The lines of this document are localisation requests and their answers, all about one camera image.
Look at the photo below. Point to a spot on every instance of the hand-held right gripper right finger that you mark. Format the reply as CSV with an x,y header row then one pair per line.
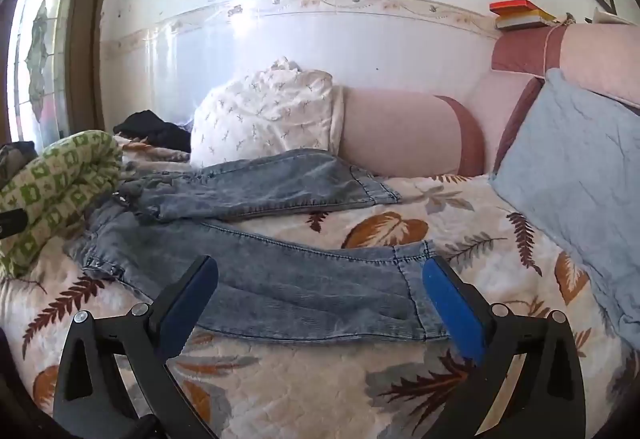
x,y
450,309

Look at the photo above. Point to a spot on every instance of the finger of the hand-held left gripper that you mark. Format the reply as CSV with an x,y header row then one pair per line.
x,y
12,217

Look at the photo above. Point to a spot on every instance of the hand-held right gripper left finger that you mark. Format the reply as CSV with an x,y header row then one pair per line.
x,y
187,314

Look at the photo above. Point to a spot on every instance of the blue denim pants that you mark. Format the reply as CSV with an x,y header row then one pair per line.
x,y
280,284

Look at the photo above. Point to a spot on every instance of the green patterned folded blanket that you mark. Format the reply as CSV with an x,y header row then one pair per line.
x,y
55,189

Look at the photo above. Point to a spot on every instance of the dark cloth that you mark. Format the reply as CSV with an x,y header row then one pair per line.
x,y
15,159

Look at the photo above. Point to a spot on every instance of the leaf printed blanket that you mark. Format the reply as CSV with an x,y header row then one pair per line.
x,y
310,394

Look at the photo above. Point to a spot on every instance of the black cloth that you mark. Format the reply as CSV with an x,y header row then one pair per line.
x,y
155,131

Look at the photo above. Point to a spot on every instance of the stained glass door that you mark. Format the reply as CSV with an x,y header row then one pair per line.
x,y
40,44

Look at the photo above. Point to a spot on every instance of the blue-grey quilted cushion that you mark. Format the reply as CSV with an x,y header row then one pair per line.
x,y
575,179

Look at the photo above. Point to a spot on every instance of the pink sofa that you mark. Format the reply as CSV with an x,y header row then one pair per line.
x,y
400,134

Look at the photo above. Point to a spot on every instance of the white patterned pillow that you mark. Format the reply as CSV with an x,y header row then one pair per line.
x,y
260,119

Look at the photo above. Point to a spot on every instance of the red book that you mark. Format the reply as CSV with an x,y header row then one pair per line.
x,y
515,6

